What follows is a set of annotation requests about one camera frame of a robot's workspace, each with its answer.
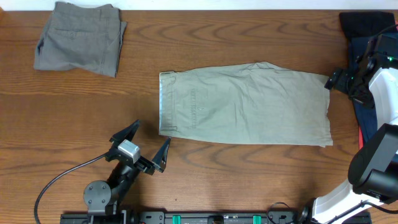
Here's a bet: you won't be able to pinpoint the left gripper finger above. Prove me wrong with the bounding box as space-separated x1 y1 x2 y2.
109 119 140 147
152 137 172 173

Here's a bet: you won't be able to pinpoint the khaki green shorts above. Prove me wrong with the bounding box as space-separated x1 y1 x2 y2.
159 62 333 147

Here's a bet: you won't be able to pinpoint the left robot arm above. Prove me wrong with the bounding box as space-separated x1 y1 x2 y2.
83 120 171 224

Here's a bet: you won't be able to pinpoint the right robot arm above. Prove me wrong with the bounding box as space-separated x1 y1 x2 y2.
295 50 397 223

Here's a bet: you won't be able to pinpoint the navy blue folded garment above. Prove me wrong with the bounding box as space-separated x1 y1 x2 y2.
348 37 377 144

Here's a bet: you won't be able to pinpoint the red folded garment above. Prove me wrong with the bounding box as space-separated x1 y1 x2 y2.
358 128 364 149

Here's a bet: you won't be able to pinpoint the black folded garment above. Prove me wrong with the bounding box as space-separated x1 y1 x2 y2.
339 11 397 40

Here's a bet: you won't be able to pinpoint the folded grey shorts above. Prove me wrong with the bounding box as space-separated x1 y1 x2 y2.
34 1 127 78

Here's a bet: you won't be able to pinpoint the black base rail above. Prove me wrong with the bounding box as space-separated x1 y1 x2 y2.
60 210 373 224

